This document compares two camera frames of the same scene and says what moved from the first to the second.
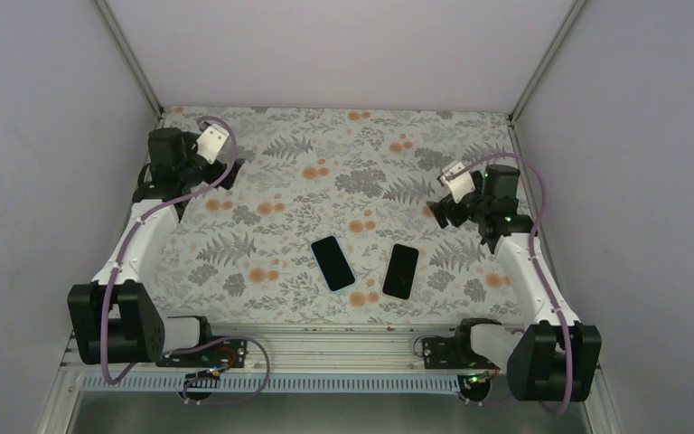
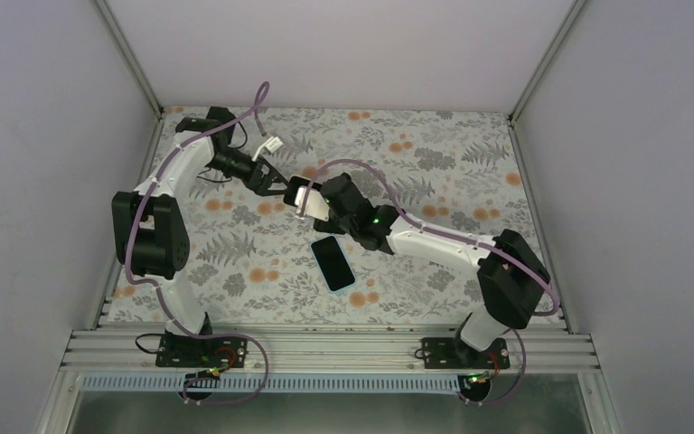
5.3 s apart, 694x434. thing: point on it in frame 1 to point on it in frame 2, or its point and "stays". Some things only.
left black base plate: [223, 353] stays
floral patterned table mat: [326, 221] stays
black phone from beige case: [400, 271] to [293, 184]
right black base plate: [453, 352] stays
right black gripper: [455, 219] to [322, 227]
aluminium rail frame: [306, 349] stays
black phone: [332, 263] stays
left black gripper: [228, 182] to [252, 182]
